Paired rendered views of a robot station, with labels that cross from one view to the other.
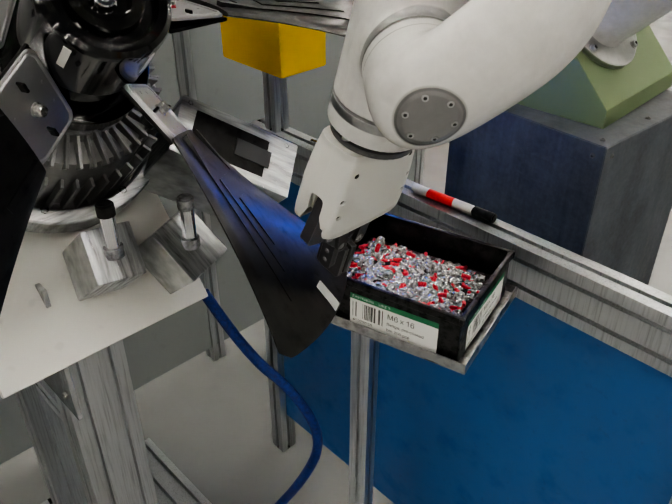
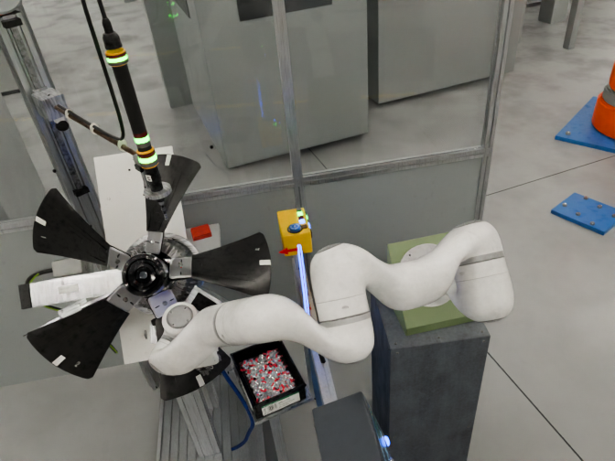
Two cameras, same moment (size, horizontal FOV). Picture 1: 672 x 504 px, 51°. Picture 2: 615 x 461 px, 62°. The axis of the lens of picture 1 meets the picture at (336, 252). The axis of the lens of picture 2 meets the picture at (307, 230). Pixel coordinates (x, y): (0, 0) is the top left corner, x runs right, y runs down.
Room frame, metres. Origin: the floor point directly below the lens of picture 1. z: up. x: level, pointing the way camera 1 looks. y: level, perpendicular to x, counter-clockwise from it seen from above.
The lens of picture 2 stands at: (0.04, -0.84, 2.13)
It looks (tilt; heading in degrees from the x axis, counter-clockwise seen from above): 37 degrees down; 38
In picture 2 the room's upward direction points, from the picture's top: 6 degrees counter-clockwise
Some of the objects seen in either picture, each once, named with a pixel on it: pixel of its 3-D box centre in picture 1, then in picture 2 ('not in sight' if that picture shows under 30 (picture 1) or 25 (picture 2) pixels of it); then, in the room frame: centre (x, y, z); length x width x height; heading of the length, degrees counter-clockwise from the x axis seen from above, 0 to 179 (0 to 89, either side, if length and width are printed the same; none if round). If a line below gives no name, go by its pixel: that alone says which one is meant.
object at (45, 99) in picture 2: not in sight; (49, 103); (0.84, 0.78, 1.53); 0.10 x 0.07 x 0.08; 79
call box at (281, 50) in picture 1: (272, 38); (295, 232); (1.18, 0.11, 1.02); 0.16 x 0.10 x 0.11; 44
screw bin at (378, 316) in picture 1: (408, 279); (267, 375); (0.73, -0.09, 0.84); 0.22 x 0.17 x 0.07; 59
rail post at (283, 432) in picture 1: (276, 322); (307, 342); (1.20, 0.13, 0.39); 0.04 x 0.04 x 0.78; 44
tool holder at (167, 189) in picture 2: not in sight; (151, 175); (0.72, 0.17, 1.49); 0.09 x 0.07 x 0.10; 79
